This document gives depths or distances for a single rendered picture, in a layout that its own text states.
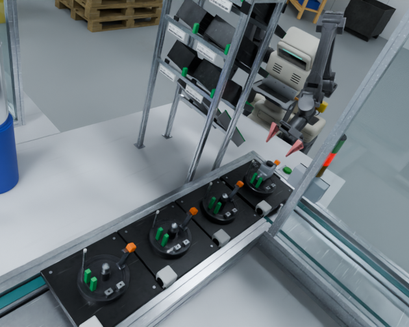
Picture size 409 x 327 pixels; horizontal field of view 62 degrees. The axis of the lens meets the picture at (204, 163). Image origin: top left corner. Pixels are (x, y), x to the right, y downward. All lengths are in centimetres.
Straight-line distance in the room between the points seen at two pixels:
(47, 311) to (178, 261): 38
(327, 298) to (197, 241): 49
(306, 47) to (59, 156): 133
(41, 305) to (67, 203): 41
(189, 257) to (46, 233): 48
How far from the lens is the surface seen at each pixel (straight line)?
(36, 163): 149
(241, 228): 126
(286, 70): 206
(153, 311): 103
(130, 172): 148
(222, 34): 121
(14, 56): 150
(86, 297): 100
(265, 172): 138
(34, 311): 107
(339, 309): 133
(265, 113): 220
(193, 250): 114
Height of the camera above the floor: 188
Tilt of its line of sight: 39 degrees down
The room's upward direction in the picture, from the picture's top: 20 degrees clockwise
